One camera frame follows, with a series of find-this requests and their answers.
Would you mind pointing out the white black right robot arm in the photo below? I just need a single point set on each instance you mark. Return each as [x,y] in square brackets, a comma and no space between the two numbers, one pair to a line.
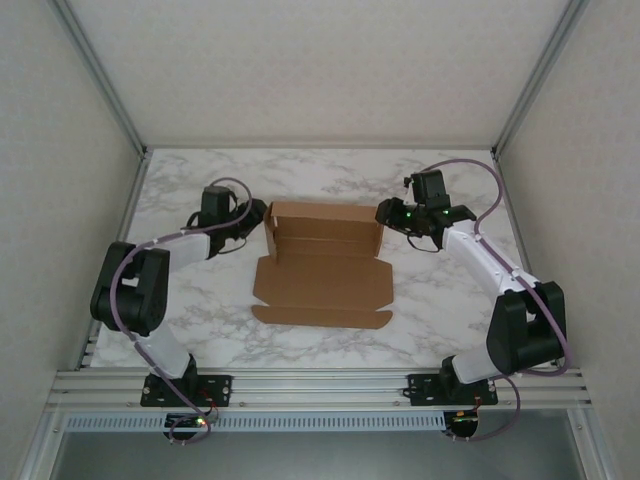
[520,330]

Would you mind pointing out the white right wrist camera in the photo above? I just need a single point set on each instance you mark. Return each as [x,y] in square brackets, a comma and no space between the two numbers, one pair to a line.
[409,182]

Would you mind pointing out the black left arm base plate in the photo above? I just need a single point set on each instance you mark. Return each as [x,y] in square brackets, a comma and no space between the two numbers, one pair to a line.
[212,382]

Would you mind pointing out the thin aluminium table edge rail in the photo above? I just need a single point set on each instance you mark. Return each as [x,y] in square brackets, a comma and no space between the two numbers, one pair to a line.
[320,147]

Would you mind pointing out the aluminium table side rail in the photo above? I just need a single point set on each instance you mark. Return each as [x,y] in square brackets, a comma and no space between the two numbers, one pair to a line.
[522,250]
[130,210]

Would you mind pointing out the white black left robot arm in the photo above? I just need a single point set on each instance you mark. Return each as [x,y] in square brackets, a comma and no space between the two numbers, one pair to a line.
[135,295]

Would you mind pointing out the aluminium frame post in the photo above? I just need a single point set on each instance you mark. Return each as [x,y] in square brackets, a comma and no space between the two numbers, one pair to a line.
[537,75]
[42,450]
[101,75]
[595,450]

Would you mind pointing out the aluminium lower frame post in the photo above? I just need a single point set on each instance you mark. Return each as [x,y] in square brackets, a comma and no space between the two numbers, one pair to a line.
[42,450]
[595,450]

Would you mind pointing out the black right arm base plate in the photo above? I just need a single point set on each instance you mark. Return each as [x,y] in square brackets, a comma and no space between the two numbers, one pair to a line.
[420,390]

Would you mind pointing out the wide aluminium mounting rail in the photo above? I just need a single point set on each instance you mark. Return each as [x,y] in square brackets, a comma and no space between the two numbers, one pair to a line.
[320,390]

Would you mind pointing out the brown cardboard box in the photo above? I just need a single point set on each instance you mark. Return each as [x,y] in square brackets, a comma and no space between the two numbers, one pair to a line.
[320,285]

